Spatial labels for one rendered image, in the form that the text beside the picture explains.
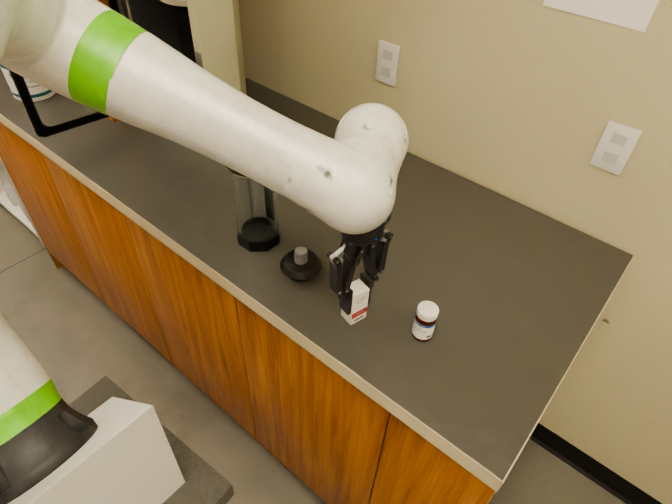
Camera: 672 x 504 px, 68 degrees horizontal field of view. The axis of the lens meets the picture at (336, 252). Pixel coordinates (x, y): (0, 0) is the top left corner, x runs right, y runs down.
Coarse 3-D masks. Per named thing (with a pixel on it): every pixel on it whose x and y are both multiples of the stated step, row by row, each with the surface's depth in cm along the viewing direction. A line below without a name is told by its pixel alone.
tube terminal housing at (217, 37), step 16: (192, 0) 114; (208, 0) 117; (224, 0) 120; (192, 16) 117; (208, 16) 119; (224, 16) 122; (192, 32) 120; (208, 32) 121; (224, 32) 125; (240, 32) 144; (208, 48) 123; (224, 48) 127; (240, 48) 142; (208, 64) 126; (224, 64) 129; (240, 64) 140; (224, 80) 132; (240, 80) 138
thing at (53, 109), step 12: (36, 84) 129; (36, 96) 130; (48, 96) 132; (60, 96) 134; (36, 108) 132; (48, 108) 134; (60, 108) 136; (72, 108) 138; (84, 108) 141; (48, 120) 136; (60, 120) 138
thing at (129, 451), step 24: (120, 408) 71; (144, 408) 63; (96, 432) 66; (120, 432) 60; (144, 432) 63; (72, 456) 61; (96, 456) 58; (120, 456) 62; (144, 456) 66; (168, 456) 71; (48, 480) 57; (72, 480) 57; (96, 480) 60; (120, 480) 64; (144, 480) 69; (168, 480) 74
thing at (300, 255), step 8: (296, 248) 108; (304, 248) 108; (288, 256) 110; (296, 256) 107; (304, 256) 107; (312, 256) 110; (280, 264) 110; (288, 264) 108; (296, 264) 109; (304, 264) 109; (312, 264) 109; (320, 264) 110; (288, 272) 108; (296, 272) 107; (304, 272) 107; (312, 272) 108; (296, 280) 109; (304, 280) 109
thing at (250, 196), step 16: (240, 176) 101; (240, 192) 105; (256, 192) 104; (272, 192) 107; (240, 208) 108; (256, 208) 107; (272, 208) 110; (240, 224) 112; (256, 224) 110; (272, 224) 113; (256, 240) 114
